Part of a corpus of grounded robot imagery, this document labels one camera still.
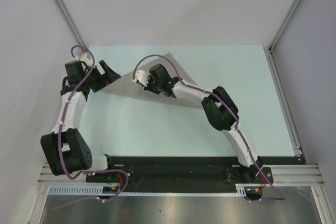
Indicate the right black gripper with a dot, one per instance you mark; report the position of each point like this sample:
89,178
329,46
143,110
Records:
149,87

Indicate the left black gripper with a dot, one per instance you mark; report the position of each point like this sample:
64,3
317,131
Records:
110,75

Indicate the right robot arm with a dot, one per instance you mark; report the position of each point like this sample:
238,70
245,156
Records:
219,108

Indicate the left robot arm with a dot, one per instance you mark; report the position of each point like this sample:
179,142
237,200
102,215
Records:
65,136

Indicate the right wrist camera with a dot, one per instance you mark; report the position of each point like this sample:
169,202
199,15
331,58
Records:
141,77

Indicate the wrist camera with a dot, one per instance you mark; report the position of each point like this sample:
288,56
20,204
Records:
86,58
141,77

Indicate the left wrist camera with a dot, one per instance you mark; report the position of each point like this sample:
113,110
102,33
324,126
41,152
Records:
86,58

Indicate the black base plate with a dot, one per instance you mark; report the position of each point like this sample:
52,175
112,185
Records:
181,175

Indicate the light blue cable duct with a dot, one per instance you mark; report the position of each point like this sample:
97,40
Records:
81,190

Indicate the left aluminium frame post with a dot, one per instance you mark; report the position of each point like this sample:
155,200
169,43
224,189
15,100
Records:
61,6

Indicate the aluminium frame post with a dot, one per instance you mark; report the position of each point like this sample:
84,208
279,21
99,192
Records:
285,24
61,6

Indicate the right side aluminium rail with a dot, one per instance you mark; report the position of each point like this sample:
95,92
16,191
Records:
290,124

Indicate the aluminium rail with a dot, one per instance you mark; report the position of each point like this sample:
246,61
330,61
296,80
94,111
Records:
296,175
290,124

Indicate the front aluminium rail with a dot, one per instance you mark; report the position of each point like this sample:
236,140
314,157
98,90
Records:
296,175

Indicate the right aluminium frame post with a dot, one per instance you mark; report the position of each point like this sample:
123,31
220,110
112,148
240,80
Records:
285,24

